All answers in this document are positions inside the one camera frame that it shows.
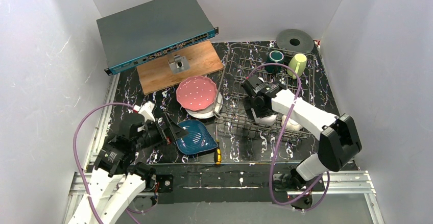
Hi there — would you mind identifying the white bowl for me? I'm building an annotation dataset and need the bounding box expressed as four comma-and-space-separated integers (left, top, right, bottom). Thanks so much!
253, 113, 277, 126

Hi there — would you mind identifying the blue shell shaped plate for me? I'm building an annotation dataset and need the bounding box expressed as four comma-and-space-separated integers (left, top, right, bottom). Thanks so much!
176, 120, 218, 155

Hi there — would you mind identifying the small patterned flower dish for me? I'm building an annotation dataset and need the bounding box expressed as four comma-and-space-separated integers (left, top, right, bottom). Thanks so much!
281, 115, 303, 131

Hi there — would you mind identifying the white plate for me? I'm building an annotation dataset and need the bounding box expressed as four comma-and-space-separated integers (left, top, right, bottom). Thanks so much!
185, 92, 223, 119

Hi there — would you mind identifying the pink dotted scalloped plate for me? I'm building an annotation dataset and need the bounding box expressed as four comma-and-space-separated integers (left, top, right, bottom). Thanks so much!
176, 76, 218, 111

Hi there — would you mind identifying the dark green mug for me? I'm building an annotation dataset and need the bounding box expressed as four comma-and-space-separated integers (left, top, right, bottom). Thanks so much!
264, 51, 284, 74

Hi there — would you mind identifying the light green mug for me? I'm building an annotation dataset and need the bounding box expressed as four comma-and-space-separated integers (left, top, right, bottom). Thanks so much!
288, 53, 307, 77

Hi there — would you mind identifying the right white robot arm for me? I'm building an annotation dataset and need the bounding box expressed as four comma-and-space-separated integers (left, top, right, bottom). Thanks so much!
242, 77, 362, 188

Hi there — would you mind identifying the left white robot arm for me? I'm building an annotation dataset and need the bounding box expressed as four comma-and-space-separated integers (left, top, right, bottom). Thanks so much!
69, 112, 188, 223

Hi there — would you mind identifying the yellow black screwdriver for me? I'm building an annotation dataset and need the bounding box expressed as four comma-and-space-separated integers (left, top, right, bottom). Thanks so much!
214, 125, 222, 165

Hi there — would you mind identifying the wooden cutting board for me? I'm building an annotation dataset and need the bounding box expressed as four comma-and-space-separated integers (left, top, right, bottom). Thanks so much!
136, 41, 224, 94

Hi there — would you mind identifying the grey tape roll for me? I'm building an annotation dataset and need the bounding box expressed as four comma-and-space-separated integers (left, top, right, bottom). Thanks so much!
276, 29, 315, 53

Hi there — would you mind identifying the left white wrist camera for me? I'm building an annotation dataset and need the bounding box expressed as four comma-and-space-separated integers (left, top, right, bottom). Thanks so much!
133, 101, 156, 122

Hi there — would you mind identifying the grey wire dish rack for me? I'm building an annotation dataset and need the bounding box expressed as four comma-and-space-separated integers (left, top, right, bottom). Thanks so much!
217, 42, 317, 139

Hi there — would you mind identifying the small grey metal bracket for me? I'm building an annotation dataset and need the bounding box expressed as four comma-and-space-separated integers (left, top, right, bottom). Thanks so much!
168, 54, 190, 74

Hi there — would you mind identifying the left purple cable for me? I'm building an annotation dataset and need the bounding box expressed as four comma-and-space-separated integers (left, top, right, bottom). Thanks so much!
73, 102, 150, 224

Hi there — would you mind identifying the purple cable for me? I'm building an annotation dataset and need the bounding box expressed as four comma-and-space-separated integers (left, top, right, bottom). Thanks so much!
73, 102, 150, 224
248, 63, 330, 213

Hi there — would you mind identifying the grey blue network switch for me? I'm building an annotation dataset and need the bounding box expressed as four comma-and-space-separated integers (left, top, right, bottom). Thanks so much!
97, 0, 219, 76

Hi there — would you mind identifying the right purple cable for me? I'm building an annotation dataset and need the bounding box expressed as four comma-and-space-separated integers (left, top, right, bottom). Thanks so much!
248, 63, 330, 213

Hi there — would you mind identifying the aluminium frame rail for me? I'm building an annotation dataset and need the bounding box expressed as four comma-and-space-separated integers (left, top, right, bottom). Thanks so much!
62, 75, 387, 224

